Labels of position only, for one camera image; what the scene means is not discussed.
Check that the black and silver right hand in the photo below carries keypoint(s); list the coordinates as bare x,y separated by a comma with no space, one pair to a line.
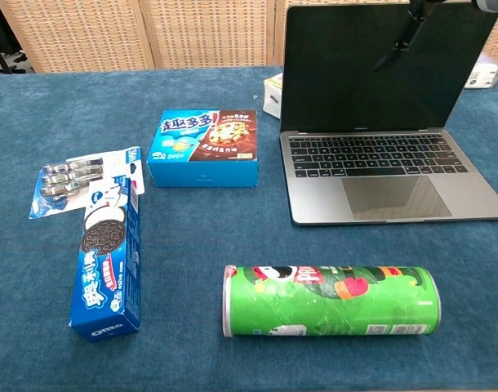
412,28

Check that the silver laptop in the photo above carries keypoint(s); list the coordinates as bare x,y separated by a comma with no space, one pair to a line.
367,163

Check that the multipack of pocket tissues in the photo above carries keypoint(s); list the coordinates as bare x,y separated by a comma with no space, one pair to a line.
483,73

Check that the brown and white carton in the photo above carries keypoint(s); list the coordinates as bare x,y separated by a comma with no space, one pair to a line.
272,96

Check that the wicker folding screen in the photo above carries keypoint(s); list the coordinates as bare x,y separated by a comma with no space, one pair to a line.
208,32

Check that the blue chocolate cookie box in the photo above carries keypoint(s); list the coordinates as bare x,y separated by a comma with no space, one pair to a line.
204,143

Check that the green Pringles can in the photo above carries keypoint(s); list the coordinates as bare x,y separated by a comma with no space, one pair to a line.
330,302

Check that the blue table mat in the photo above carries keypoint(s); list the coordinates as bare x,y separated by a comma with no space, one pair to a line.
192,228

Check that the blue Oreo cookie box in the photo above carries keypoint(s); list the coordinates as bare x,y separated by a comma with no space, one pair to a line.
106,265

